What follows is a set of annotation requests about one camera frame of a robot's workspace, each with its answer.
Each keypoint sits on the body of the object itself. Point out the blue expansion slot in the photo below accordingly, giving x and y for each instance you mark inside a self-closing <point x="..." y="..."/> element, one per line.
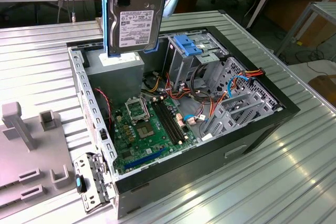
<point x="143" y="159"/>

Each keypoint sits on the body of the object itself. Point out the black open PC case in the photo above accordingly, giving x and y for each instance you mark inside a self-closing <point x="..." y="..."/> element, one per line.
<point x="183" y="171"/>

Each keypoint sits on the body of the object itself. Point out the CPU socket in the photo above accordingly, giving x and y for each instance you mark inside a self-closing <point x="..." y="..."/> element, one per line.
<point x="144" y="130"/>

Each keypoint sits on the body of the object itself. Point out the grey power supply unit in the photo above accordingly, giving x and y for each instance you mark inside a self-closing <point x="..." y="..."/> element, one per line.
<point x="115" y="82"/>

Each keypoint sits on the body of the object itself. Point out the hard disk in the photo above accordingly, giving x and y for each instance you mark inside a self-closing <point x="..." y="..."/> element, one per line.
<point x="134" y="24"/>

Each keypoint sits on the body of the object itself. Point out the grey card retention bracket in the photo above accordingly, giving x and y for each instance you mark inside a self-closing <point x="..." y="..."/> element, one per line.
<point x="89" y="200"/>

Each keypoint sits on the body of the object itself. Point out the blue plastic cage latch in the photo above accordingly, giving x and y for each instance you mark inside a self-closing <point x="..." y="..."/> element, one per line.
<point x="186" y="44"/>

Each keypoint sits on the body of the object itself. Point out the grey parts rack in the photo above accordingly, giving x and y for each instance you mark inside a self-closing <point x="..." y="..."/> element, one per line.
<point x="26" y="161"/>

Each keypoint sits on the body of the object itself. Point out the black RAM slot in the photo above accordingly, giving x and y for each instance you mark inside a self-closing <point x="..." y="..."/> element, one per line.
<point x="171" y="121"/>
<point x="174" y="121"/>
<point x="165" y="121"/>
<point x="168" y="121"/>

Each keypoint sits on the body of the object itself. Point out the metal frame table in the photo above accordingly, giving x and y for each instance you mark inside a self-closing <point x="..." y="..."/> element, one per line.
<point x="323" y="7"/>

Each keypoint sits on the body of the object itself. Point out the brown cardboard box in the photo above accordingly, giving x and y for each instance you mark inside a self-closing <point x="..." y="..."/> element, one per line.
<point x="325" y="85"/>

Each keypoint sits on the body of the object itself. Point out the green motherboard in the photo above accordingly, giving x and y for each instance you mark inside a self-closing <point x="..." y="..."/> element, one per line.
<point x="126" y="136"/>

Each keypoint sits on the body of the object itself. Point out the grey metal disk bay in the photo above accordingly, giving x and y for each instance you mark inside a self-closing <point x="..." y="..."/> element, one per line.
<point x="236" y="124"/>

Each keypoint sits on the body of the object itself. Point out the grey optical drive cage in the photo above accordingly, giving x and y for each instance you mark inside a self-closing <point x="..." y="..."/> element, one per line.
<point x="181" y="69"/>

